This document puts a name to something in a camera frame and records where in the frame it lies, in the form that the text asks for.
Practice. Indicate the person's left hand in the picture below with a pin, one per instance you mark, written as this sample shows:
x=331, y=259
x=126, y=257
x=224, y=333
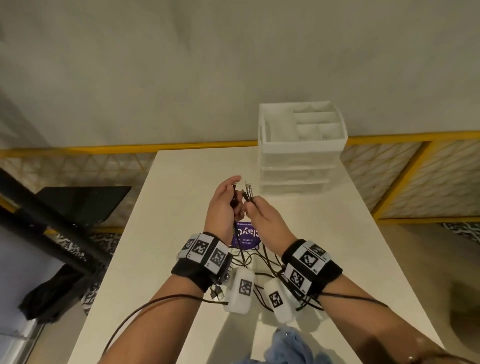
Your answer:
x=219, y=213

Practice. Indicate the person's right hand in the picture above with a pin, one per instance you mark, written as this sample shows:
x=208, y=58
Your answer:
x=270, y=228

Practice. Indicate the white plastic drawer organizer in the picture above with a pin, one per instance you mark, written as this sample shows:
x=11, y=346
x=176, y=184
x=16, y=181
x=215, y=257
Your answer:
x=296, y=165

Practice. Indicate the person's left forearm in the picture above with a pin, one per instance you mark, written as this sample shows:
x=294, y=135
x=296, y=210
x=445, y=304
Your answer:
x=157, y=330

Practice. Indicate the round purple sticker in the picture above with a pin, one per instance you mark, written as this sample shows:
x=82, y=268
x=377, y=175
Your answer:
x=247, y=234

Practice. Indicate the white table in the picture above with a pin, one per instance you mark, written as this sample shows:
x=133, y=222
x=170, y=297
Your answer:
x=180, y=210

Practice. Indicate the patterned floor mat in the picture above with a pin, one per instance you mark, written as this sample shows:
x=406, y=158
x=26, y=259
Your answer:
x=107, y=243
x=463, y=230

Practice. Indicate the blue denim clothing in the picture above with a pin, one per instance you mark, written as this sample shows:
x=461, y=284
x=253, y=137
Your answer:
x=288, y=348

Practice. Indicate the yellow metal lattice fence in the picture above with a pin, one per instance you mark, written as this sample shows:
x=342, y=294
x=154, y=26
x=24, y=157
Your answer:
x=112, y=149

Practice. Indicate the black metal stand pole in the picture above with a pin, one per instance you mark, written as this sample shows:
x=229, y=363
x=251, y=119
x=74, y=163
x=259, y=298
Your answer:
x=48, y=225

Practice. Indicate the black bag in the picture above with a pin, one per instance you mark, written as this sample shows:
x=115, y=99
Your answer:
x=52, y=296

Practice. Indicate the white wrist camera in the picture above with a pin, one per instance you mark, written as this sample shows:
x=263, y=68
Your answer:
x=285, y=313
x=240, y=303

